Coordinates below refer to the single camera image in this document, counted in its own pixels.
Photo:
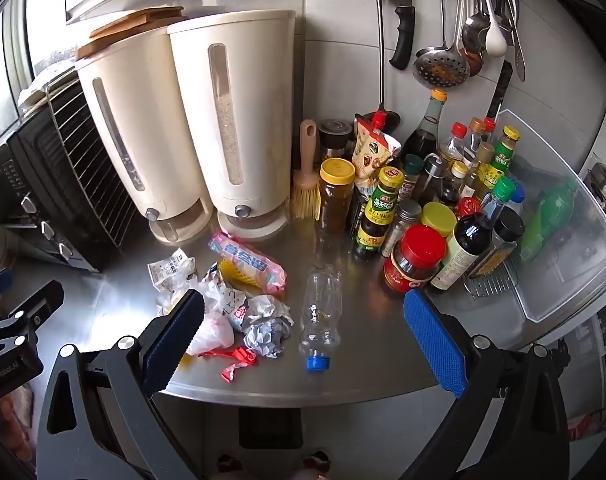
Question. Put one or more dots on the steel hanging utensil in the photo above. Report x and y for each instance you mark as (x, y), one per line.
(519, 55)

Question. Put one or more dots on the red cap sauce pouch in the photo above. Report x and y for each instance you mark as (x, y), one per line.
(375, 152)

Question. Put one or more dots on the glass oil dispenser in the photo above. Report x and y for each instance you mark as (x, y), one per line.
(430, 180)

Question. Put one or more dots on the silver lid pepper shaker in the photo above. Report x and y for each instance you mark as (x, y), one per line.
(403, 225)

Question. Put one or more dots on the crumpled white paper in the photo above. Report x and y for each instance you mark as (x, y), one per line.
(268, 310)

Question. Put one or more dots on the small red cap bottle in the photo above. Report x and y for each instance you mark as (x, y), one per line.
(489, 127)

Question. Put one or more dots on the dark glass bottle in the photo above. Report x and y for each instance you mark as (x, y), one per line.
(359, 210)

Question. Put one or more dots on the blue cap small bottle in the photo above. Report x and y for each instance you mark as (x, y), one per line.
(517, 197)

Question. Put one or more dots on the clear plastic bin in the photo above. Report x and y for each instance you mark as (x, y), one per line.
(573, 280)

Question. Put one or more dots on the red candy wrapper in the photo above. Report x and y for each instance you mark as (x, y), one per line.
(238, 357)

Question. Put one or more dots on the black toaster oven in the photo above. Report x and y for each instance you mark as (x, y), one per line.
(28, 185)

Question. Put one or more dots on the green label sauce bottle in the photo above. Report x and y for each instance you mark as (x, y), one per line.
(380, 210)

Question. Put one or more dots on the steel spoon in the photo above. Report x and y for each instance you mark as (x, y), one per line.
(475, 25)

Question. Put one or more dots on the red cap soy sauce bottle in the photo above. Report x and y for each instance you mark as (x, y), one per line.
(465, 245)

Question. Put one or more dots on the pink white plastic bag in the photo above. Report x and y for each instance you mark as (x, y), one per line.
(215, 332)

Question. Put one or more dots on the green cap clear bottle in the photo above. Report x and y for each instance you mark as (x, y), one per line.
(500, 192)

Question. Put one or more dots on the pink snack wrapper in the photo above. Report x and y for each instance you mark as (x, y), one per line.
(253, 265)

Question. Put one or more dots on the black lid grinder jar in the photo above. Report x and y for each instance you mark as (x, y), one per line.
(335, 135)

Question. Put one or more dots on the olive oil bottle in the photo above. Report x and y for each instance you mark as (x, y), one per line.
(478, 170)

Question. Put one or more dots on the small dark yellow cap bottle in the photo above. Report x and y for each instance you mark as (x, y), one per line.
(455, 182)

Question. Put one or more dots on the clear plastic bottle blue cap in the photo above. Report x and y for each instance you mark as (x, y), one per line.
(322, 320)

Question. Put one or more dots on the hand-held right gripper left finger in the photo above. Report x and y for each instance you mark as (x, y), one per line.
(175, 340)

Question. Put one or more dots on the white snack bag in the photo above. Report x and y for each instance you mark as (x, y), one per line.
(223, 300)

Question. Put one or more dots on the black lid spice jar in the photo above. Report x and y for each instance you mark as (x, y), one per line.
(503, 240)

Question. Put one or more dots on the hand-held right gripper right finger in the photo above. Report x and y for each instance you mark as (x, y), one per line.
(435, 342)

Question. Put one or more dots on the wooden cutting board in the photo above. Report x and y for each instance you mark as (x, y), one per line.
(95, 49)
(143, 17)

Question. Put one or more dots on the steel pot with lid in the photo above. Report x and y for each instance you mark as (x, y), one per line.
(605, 185)

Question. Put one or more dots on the red cap clear bottle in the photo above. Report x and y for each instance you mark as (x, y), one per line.
(454, 142)

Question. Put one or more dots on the orange cap clear bottle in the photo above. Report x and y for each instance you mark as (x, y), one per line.
(475, 132)

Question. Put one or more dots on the yellow foam fruit net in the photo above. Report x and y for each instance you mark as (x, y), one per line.
(235, 272)

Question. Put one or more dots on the white spoon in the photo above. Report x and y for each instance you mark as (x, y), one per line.
(495, 42)

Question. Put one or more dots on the gold cap green label bottle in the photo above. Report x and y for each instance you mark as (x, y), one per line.
(503, 160)

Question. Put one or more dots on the yellow bristle brush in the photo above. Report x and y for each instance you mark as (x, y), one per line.
(307, 190)

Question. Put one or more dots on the cream rice dispenser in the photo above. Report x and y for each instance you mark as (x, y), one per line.
(128, 110)
(263, 110)

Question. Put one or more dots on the white cloth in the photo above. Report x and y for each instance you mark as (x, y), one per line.
(43, 85)

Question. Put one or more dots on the red lid sauce jar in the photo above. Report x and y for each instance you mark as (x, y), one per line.
(415, 260)

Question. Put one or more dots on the steel skimmer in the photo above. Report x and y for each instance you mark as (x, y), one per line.
(440, 70)

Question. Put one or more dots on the brown ladle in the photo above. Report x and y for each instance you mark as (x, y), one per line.
(473, 62)

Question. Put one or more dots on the green cap spice bottle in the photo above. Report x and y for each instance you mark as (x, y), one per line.
(410, 175)

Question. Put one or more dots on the green soda bottle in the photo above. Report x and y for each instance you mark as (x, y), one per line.
(550, 215)

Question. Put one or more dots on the yellow lid honey jar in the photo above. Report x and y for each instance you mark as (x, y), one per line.
(337, 195)

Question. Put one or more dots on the tall dark yellow cap bottle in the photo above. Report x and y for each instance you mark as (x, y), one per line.
(425, 135)

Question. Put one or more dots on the white milk carton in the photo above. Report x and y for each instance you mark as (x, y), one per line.
(173, 270)

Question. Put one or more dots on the crumpled grey paper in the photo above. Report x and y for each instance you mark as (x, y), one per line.
(265, 340)

